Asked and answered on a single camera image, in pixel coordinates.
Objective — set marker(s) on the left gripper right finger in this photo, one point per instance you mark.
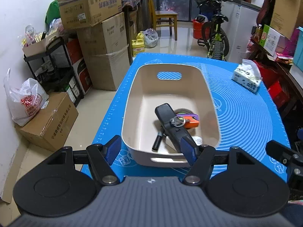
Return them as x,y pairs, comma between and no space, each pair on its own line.
200,160

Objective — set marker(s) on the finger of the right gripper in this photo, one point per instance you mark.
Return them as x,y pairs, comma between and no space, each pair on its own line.
283,154

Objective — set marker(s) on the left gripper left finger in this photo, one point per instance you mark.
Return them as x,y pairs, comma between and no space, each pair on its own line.
100,158

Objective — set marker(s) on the white pill bottle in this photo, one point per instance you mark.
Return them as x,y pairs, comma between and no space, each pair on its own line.
198,140

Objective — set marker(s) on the orange purple utility knife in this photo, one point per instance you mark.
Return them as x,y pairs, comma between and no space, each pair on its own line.
191,120

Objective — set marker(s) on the white tape roll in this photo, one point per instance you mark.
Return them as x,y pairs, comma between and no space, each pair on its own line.
183,111

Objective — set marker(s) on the black marker pen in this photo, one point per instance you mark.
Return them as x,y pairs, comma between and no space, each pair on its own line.
158,140

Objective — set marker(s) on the beige plastic storage bin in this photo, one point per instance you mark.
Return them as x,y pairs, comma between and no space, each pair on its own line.
182,87

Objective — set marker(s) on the white power adapter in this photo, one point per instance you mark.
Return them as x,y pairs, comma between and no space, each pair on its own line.
169,143

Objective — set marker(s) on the cardboard box on floor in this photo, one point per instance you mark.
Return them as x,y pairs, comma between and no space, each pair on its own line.
51,126

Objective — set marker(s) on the tissue pack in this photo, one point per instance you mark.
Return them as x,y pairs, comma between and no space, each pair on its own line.
248,75

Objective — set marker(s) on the teal plastic crate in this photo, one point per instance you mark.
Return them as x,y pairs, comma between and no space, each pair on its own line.
298,55

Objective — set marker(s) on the white plastic shopping bag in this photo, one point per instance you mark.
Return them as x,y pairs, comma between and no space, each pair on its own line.
24,103

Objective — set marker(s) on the black metal shelf rack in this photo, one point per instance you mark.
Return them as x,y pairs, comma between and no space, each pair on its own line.
53,70

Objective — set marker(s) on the green white carton box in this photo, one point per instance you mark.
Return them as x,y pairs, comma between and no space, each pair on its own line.
272,41

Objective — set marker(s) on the large lower cardboard box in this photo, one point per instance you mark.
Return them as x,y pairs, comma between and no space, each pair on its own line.
105,51

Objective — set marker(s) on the yellow detergent jug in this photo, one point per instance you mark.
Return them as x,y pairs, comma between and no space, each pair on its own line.
138,44

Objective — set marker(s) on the bicycle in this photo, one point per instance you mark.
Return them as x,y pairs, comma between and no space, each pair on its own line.
212,35

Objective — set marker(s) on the red bucket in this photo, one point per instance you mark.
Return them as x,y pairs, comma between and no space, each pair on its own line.
197,29

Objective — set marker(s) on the wooden chair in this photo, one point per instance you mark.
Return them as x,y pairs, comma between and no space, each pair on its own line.
163,19

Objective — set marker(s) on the top stacked cardboard box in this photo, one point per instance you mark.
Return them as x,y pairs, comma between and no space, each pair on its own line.
77,14

